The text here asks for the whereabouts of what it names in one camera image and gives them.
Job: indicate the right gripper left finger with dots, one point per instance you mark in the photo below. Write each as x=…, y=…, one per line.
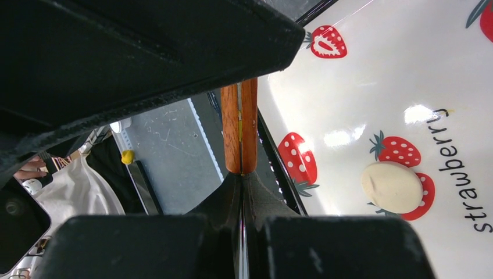
x=217, y=257

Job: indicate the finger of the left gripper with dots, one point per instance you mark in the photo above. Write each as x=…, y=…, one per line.
x=68, y=67

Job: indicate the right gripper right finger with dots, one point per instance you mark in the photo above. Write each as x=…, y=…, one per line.
x=257, y=204

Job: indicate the orange handled scraper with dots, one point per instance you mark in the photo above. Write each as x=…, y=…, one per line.
x=240, y=126

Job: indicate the white dough piece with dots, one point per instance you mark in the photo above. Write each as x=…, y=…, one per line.
x=392, y=187

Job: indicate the strawberry pattern tray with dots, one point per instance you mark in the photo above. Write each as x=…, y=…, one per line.
x=408, y=82

